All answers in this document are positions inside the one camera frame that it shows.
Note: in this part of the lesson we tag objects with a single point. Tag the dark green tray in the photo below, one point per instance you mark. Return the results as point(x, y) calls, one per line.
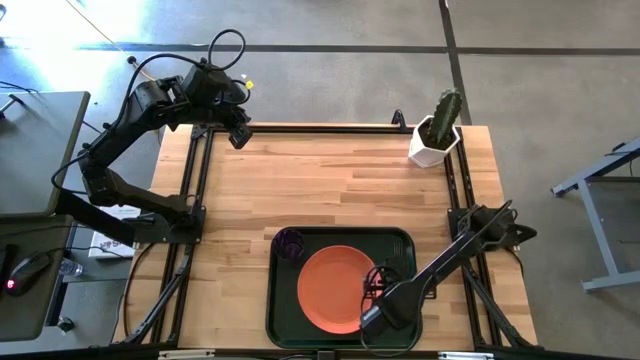
point(285, 310)

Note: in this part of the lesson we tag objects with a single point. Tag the purple plastic cup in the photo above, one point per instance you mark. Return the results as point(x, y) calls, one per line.
point(288, 245)

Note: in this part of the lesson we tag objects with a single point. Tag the black metal table frame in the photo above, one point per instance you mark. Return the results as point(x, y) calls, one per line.
point(202, 165)

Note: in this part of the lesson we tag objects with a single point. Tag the silver bracket plate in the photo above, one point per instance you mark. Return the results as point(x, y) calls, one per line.
point(186, 355)
point(466, 355)

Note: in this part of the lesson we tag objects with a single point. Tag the clear water bottle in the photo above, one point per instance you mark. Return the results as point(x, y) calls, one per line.
point(71, 267)

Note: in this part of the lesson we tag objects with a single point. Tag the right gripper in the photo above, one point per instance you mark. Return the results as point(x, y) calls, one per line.
point(400, 305)

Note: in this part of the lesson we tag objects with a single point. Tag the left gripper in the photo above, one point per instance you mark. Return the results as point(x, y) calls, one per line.
point(230, 112)

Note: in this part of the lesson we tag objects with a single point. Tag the black computer mouse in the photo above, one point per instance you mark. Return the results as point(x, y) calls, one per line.
point(27, 272)

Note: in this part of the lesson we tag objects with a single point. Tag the grey metal table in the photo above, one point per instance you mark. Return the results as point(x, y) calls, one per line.
point(595, 220)

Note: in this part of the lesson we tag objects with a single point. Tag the grey desk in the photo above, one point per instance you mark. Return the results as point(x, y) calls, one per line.
point(35, 150)

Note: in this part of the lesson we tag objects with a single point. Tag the white printed paper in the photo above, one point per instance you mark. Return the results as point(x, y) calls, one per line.
point(112, 247)

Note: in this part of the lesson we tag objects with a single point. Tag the orange plate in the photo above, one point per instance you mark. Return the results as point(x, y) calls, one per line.
point(330, 290)

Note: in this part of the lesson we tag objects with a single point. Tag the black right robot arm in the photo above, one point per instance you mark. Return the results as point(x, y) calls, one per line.
point(450, 255)

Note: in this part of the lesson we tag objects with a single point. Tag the yellow tag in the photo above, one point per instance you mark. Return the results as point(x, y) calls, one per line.
point(249, 84)

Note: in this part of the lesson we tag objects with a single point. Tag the green cactus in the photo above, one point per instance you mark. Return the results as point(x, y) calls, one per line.
point(445, 115)

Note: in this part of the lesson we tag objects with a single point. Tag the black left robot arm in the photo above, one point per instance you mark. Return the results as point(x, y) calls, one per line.
point(115, 135)

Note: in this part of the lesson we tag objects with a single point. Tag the dark desk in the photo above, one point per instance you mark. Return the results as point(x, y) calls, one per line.
point(25, 315)

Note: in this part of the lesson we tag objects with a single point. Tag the white planter pot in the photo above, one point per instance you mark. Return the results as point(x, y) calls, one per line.
point(422, 155)

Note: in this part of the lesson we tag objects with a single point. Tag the dark curved bracket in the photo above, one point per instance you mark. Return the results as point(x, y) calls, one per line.
point(399, 120)

